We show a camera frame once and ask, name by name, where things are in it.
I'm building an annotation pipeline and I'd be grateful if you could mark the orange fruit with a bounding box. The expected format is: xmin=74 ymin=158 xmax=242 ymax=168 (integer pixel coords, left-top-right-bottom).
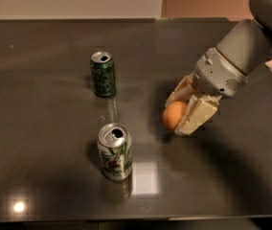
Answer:
xmin=162 ymin=101 xmax=188 ymax=130

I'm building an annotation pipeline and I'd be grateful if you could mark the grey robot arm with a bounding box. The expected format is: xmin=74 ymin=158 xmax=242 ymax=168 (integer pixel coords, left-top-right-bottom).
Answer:
xmin=165 ymin=0 xmax=272 ymax=136

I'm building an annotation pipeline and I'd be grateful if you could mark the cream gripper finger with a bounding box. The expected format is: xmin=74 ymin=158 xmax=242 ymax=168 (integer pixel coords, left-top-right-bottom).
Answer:
xmin=165 ymin=73 xmax=203 ymax=107
xmin=173 ymin=94 xmax=222 ymax=136

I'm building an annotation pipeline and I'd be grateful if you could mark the white green 7up can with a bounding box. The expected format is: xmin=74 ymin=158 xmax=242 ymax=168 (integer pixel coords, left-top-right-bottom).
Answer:
xmin=97 ymin=123 xmax=132 ymax=181

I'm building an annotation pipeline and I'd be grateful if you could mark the dark green soda can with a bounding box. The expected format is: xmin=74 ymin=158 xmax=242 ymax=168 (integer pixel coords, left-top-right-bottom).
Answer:
xmin=90 ymin=51 xmax=116 ymax=98

